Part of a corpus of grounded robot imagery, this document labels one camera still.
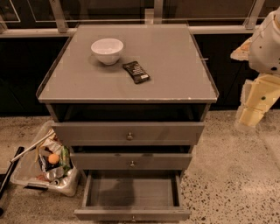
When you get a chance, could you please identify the clear plastic bin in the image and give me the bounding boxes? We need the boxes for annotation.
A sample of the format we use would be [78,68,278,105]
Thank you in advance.
[11,121,81,197]

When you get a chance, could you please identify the grey drawer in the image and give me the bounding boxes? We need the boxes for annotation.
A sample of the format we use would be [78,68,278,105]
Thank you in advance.
[71,146,193,171]
[74,171,190,222]
[52,122,204,146]

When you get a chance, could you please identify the grey bottom drawer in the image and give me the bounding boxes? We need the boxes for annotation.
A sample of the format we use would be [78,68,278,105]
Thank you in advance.
[74,171,190,222]

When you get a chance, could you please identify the white stick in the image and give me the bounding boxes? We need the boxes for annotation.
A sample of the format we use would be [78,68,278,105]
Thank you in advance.
[10,131,54,163]

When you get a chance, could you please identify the black snack packet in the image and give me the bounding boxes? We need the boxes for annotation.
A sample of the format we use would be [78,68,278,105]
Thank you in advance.
[122,61,150,84]

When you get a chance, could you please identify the silver can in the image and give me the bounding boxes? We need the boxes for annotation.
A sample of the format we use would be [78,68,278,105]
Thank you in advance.
[45,167,64,182]

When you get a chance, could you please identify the green packet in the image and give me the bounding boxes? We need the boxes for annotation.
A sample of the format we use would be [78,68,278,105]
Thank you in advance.
[59,146,71,173]

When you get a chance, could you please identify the black pole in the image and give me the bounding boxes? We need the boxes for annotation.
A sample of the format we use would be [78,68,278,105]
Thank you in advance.
[0,146,25,199]

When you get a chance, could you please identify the white ceramic bowl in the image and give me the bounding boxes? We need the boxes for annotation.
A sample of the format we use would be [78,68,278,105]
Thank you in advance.
[91,38,124,65]

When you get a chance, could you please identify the grey top drawer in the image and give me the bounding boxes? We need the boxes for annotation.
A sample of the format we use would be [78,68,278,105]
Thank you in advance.
[52,122,204,146]

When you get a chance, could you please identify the metal railing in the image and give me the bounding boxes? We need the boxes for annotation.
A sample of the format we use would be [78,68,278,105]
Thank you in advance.
[0,0,280,38]

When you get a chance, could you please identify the grey middle drawer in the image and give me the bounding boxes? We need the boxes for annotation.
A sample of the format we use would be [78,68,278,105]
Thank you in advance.
[71,146,193,171]

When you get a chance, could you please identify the orange ball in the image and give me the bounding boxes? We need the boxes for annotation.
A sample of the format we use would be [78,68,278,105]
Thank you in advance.
[48,154,60,165]

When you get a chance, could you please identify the grey drawer cabinet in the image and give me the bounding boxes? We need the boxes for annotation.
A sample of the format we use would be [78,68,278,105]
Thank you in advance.
[37,24,218,172]

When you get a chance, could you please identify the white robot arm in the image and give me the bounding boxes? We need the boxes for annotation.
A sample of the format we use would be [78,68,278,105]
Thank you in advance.
[230,7,280,130]

